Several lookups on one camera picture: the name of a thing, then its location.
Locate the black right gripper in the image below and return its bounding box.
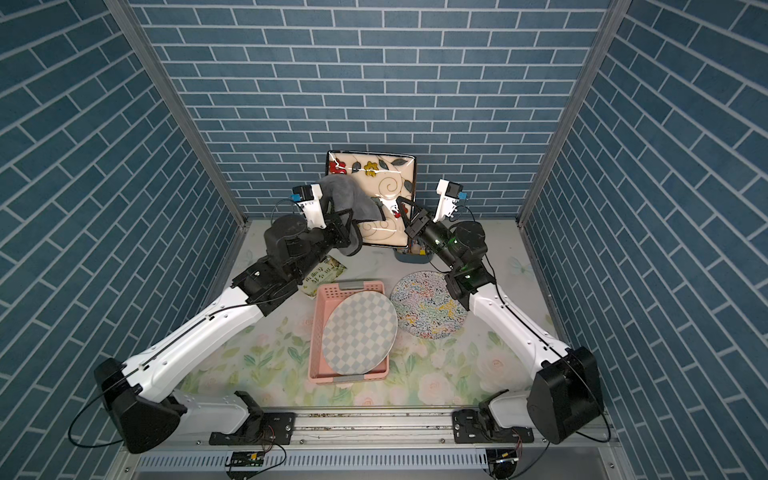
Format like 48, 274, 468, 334
400, 199, 463, 276

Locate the square floral plate black rim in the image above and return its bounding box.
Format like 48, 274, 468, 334
326, 150, 417, 248

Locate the grey green cleaning cloth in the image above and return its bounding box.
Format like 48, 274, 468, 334
319, 174, 385, 257

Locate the round colourful squiggle plate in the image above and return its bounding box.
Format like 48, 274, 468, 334
390, 271, 468, 340

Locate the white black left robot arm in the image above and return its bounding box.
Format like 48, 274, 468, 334
94, 207, 363, 454

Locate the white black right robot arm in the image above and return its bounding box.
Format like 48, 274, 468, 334
396, 197, 604, 444

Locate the round checkered plate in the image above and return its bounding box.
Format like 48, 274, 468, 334
322, 291, 398, 376

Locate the teal plastic storage bin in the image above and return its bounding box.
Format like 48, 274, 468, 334
394, 247, 433, 264

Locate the pink plastic basket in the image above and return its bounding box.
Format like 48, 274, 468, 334
308, 280, 390, 385

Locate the floral table mat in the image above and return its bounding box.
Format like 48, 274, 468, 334
179, 219, 562, 407

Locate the green circuit board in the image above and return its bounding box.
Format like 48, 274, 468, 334
225, 451, 266, 470

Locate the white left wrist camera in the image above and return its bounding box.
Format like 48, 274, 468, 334
291, 184, 326, 229

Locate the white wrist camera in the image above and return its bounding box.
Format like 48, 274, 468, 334
433, 179, 467, 223
291, 184, 326, 229

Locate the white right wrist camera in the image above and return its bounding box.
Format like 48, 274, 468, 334
433, 179, 467, 223

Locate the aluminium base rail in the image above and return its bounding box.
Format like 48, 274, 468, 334
107, 407, 634, 479

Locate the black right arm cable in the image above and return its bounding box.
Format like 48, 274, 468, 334
569, 359, 613, 445

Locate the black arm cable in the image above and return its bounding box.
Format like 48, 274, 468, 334
569, 359, 613, 445
67, 383, 133, 450

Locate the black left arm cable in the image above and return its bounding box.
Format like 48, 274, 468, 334
67, 383, 133, 450

